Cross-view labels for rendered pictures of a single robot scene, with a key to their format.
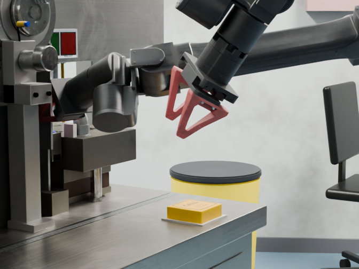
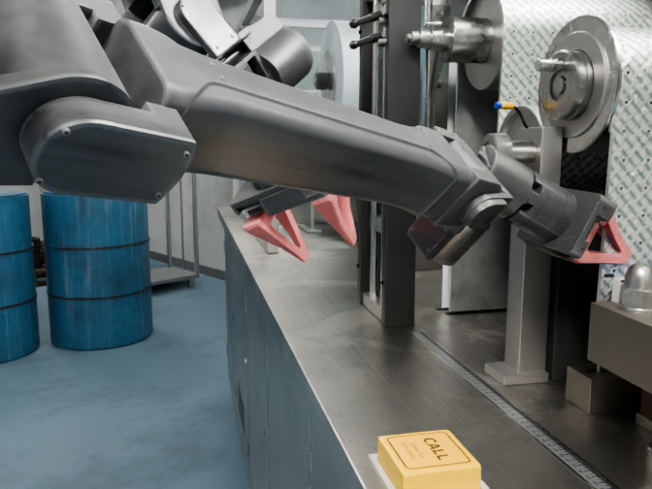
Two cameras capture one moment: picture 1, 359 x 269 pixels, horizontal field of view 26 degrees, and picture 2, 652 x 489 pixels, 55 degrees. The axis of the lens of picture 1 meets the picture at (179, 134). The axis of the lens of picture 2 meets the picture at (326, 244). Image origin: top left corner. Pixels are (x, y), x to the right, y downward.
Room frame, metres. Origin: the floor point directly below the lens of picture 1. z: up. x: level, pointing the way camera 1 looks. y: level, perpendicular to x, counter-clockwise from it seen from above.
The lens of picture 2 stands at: (1.60, -0.45, 1.19)
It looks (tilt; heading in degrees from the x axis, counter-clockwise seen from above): 9 degrees down; 135
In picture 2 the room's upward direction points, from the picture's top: straight up
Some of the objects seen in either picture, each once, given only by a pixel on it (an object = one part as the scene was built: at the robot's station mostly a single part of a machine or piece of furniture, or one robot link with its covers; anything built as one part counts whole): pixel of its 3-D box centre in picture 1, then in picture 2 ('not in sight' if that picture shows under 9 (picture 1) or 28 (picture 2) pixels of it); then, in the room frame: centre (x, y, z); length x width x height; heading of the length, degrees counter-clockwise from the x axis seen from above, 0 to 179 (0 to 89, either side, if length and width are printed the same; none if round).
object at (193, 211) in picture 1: (194, 211); (426, 462); (1.30, -0.03, 0.91); 0.07 x 0.07 x 0.02; 57
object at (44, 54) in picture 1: (45, 58); (496, 150); (1.22, 0.21, 1.18); 0.04 x 0.02 x 0.04; 147
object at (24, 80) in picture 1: (29, 135); (520, 256); (1.24, 0.24, 1.05); 0.06 x 0.05 x 0.31; 57
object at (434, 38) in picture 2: not in sight; (426, 39); (1.04, 0.32, 1.33); 0.06 x 0.03 x 0.03; 57
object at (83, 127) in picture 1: (80, 123); (638, 284); (1.40, 0.18, 1.05); 0.04 x 0.04 x 0.04
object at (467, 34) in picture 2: not in sight; (464, 40); (1.07, 0.37, 1.33); 0.06 x 0.06 x 0.06; 57
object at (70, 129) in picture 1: (70, 130); (626, 290); (1.38, 0.20, 1.04); 0.02 x 0.01 x 0.02; 57
